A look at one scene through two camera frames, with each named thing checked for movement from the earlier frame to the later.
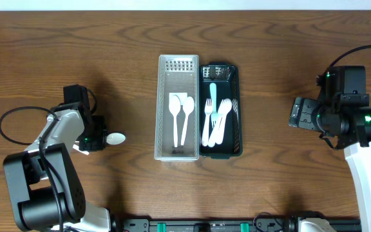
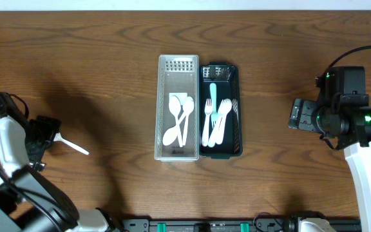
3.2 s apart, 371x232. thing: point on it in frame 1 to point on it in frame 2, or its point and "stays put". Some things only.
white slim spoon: [115, 138] to [171, 133]
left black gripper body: [98, 138] to [44, 133]
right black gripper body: [306, 109] stays put
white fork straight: [208, 109] stays put
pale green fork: [214, 102] stays put
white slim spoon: [189, 105] stays put
